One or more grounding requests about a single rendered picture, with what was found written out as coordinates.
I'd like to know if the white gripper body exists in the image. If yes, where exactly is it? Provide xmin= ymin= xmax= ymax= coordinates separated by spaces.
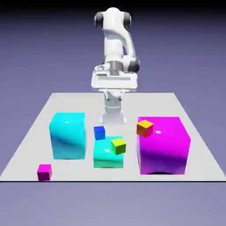
xmin=91 ymin=70 xmax=138 ymax=92

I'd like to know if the small blue cube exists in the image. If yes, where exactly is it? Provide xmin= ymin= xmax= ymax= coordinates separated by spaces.
xmin=93 ymin=125 xmax=106 ymax=141

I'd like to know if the small orange cube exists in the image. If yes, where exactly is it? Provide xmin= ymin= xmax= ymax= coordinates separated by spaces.
xmin=136 ymin=119 xmax=154 ymax=138

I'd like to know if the small yellow-green cube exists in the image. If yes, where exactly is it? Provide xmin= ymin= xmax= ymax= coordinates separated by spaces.
xmin=111 ymin=138 xmax=127 ymax=155

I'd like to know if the small magenta cube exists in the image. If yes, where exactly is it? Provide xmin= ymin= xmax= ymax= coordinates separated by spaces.
xmin=37 ymin=164 xmax=53 ymax=182

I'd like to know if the large cyan box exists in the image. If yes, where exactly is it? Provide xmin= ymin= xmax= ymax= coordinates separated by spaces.
xmin=49 ymin=112 xmax=87 ymax=160

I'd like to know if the large teal box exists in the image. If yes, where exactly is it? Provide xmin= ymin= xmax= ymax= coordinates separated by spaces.
xmin=93 ymin=136 xmax=124 ymax=169

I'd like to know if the large magenta box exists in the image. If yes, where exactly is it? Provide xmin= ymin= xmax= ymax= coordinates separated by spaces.
xmin=136 ymin=116 xmax=192 ymax=176

